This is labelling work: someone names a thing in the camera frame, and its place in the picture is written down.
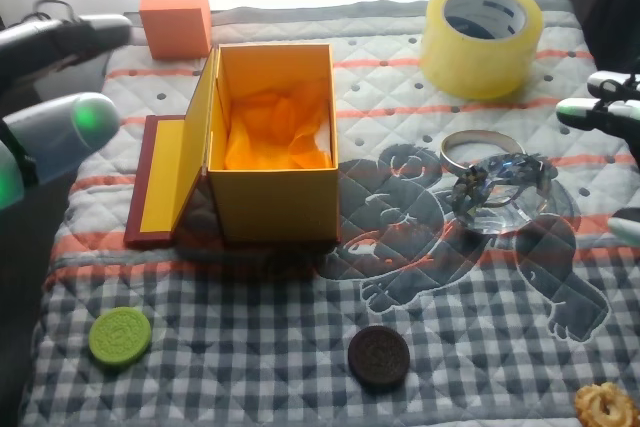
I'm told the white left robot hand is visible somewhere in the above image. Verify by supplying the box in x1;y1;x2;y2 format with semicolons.
0;13;133;76

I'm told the brown sandwich cookie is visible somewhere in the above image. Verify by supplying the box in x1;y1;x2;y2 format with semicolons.
346;324;412;390

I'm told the yellow box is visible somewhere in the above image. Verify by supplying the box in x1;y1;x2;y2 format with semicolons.
123;42;342;254

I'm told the golden butter cookie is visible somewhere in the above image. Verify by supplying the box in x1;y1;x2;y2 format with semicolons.
573;381;640;427

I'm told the silver metal ring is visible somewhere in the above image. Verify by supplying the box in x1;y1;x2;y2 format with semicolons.
439;130;529;208

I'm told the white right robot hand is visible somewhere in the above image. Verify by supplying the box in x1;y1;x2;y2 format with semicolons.
555;69;640;244

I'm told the orange tissue paper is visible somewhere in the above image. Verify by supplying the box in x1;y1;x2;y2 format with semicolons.
223;88;334;171

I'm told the orange cube block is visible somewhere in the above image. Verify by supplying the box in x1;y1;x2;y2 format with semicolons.
138;0;214;61

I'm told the yellow clear tape roll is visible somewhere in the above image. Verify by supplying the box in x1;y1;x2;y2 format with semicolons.
418;0;545;101

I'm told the grey quilt with printed bear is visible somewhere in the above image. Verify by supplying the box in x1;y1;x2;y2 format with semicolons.
17;0;640;427

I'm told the black cable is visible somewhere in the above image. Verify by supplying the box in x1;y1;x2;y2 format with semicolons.
32;0;77;23

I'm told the green sandwich cookie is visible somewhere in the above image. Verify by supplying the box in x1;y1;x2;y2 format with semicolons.
88;307;153;374

